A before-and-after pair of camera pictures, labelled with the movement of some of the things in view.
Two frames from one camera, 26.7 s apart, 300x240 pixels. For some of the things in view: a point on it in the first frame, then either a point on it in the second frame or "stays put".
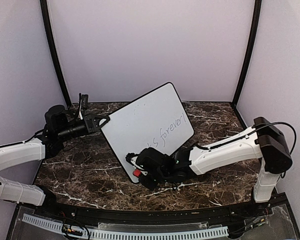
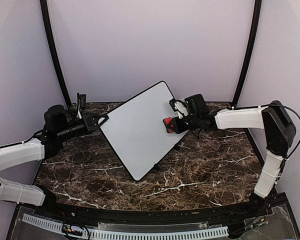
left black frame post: x=44 y=6 stays put
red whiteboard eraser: x=137 y=172 to x=169 y=126
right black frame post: x=256 y=24 stays put
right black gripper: x=149 y=184 to x=178 y=128
